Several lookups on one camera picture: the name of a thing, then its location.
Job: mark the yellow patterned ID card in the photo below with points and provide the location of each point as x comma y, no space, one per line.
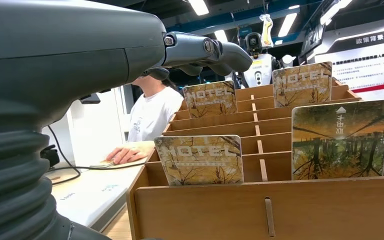
101,164

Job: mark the key card tree print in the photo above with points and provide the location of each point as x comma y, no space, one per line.
341,142

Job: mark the grey white card reader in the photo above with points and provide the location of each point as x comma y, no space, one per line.
86,202

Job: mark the ceiling light panel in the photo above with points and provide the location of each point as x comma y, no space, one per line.
334,11
221,35
287,24
198,6

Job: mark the wooden slotted card organizer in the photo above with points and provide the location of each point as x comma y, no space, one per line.
311,212

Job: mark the person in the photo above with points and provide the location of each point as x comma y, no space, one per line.
155,112

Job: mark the humanoid robot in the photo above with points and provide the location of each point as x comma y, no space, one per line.
261,71

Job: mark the key card MOTEL print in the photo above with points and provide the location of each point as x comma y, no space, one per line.
210,99
198,162
303,84

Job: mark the white counter box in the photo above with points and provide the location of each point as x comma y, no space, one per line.
96,132

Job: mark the white wall information board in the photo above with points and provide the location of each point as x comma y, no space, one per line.
371,66

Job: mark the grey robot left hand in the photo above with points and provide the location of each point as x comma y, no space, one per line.
62,49

